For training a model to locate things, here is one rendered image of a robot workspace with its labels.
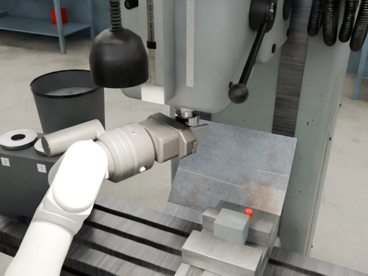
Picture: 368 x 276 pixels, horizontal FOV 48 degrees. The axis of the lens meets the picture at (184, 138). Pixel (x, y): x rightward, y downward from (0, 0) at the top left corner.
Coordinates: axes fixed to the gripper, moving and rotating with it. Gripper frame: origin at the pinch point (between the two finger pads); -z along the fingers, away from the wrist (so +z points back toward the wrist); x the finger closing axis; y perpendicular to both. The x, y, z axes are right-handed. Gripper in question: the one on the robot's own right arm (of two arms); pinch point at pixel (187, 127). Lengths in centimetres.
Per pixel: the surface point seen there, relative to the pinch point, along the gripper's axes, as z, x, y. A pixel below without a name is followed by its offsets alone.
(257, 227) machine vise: -9.5, -12.0, 21.8
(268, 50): -14.6, -5.9, -13.8
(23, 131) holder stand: 16.4, 44.3, 13.1
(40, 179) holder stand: 18.8, 31.5, 20.1
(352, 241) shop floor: -139, 18, 122
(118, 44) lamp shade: 21.7, -12.5, -22.7
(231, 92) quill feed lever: 5.0, -15.3, -13.4
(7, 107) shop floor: -58, 320, 123
